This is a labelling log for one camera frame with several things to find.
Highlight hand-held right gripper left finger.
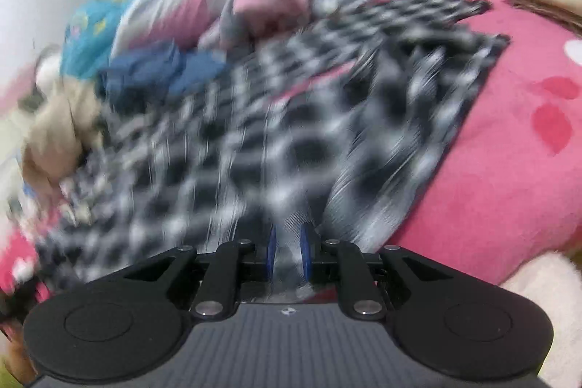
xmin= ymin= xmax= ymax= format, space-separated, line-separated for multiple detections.
xmin=123 ymin=225 xmax=278 ymax=320

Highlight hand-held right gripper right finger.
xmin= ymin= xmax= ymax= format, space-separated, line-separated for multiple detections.
xmin=299 ymin=224 xmax=449 ymax=320

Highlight black white plaid pants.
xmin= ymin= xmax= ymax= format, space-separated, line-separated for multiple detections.
xmin=36 ymin=0 xmax=510 ymax=307

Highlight blue jeans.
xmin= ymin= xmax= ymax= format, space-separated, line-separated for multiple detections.
xmin=97 ymin=40 xmax=228 ymax=107

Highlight pink floral fleece blanket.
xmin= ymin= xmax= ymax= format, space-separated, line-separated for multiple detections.
xmin=0 ymin=0 xmax=582 ymax=316

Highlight white fleece clothing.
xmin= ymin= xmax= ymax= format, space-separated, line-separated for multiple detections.
xmin=500 ymin=252 xmax=582 ymax=388

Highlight beige garment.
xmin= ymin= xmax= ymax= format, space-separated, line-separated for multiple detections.
xmin=20 ymin=83 xmax=105 ymax=198

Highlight teal garment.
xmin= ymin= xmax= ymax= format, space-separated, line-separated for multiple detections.
xmin=61 ymin=0 xmax=137 ymax=80

